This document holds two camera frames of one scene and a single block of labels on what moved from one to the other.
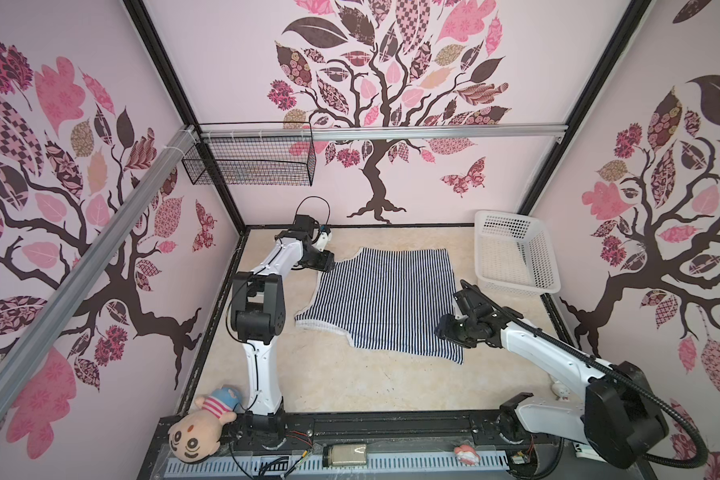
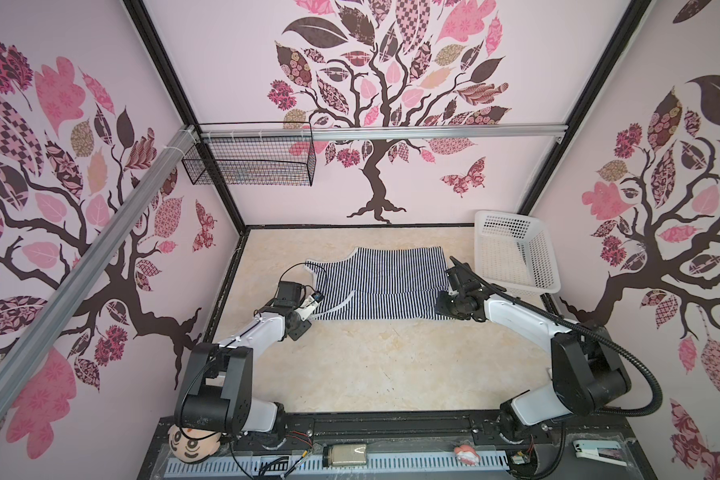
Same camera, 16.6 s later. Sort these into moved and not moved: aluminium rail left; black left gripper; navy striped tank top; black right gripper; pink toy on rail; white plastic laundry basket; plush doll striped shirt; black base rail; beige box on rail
Moved: black right gripper; navy striped tank top; black left gripper
Not moved: white plastic laundry basket; plush doll striped shirt; aluminium rail left; pink toy on rail; black base rail; beige box on rail
